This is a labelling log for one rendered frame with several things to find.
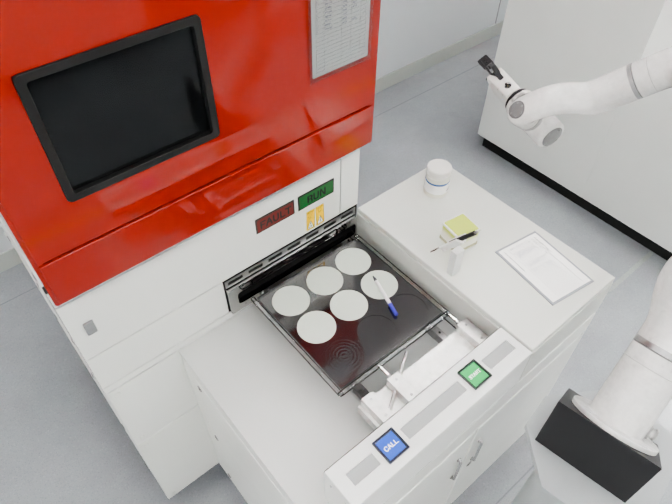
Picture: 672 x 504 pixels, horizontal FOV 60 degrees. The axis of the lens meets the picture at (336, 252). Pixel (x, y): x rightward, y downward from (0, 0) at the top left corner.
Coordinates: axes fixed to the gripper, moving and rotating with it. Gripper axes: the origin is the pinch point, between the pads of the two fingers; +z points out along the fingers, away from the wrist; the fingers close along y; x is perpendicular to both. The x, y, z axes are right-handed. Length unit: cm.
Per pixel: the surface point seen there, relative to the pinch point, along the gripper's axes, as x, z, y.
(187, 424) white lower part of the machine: -134, -41, -8
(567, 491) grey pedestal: -49, -106, -1
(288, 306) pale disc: -80, -39, -25
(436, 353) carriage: -56, -66, -9
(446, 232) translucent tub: -37, -40, -8
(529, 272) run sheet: -26, -59, 2
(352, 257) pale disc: -62, -31, -11
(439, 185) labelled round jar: -31.5, -24.1, -3.0
